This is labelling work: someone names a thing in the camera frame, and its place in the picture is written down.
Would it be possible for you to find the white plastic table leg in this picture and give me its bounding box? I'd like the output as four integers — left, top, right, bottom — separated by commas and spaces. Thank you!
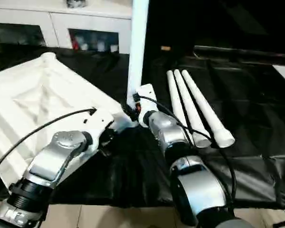
126, 0, 150, 112
173, 69, 211, 148
181, 69, 236, 148
166, 70, 198, 143

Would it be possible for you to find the white plastic table top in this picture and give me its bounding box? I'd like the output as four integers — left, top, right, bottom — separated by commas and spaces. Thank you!
0, 52, 134, 189

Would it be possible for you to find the black mat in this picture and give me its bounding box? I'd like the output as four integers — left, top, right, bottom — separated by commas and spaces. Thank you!
0, 42, 285, 211

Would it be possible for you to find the white cabinet with glass doors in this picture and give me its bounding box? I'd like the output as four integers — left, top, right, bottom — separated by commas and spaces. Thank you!
0, 0, 133, 54

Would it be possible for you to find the black bar with red light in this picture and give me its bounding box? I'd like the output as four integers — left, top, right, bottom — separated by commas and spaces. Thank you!
194, 46, 285, 65

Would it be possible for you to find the dark object on cabinet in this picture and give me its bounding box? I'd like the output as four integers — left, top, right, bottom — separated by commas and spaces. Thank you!
66, 0, 88, 8

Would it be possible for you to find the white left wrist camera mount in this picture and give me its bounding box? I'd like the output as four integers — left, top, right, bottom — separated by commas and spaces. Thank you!
82, 113, 115, 158

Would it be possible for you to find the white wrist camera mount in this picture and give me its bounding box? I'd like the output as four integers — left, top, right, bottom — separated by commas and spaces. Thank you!
82, 113, 115, 158
134, 83, 158, 128

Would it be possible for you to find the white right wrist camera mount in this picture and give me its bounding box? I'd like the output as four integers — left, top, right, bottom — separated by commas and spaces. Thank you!
134, 83, 158, 128

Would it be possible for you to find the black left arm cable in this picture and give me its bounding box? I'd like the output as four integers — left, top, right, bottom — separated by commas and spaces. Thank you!
0, 107, 97, 177

